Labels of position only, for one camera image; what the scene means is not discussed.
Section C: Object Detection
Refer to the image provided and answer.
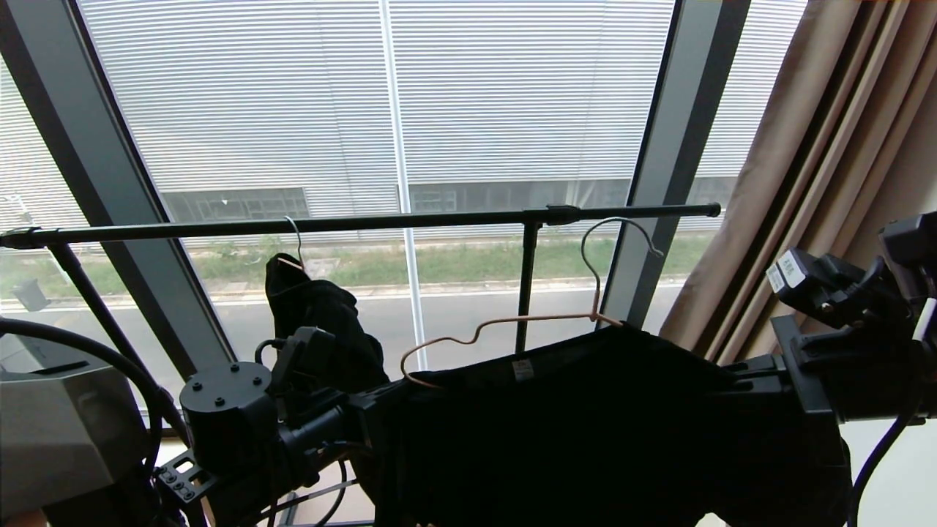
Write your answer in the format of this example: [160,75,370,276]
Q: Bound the pink clothes hanger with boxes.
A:
[277,215,309,273]
[399,217,665,389]

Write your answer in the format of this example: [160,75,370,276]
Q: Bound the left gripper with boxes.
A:
[282,390,382,476]

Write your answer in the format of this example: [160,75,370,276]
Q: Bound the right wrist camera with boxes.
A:
[765,247,912,351]

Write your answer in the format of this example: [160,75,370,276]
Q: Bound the black garment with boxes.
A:
[359,322,854,527]

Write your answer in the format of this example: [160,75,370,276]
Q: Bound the brown curtain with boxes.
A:
[659,0,937,367]

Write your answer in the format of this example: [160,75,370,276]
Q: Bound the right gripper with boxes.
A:
[722,315,937,424]

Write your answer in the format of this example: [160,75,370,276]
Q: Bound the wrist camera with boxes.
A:
[765,247,912,351]
[255,326,339,400]

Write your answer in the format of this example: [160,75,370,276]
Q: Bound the black clothes rack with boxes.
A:
[0,203,723,440]

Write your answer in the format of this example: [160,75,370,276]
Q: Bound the black shorts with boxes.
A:
[265,253,390,394]

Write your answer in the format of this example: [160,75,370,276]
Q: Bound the window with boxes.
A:
[0,0,806,527]

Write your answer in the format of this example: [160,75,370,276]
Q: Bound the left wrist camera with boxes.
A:
[255,326,339,400]

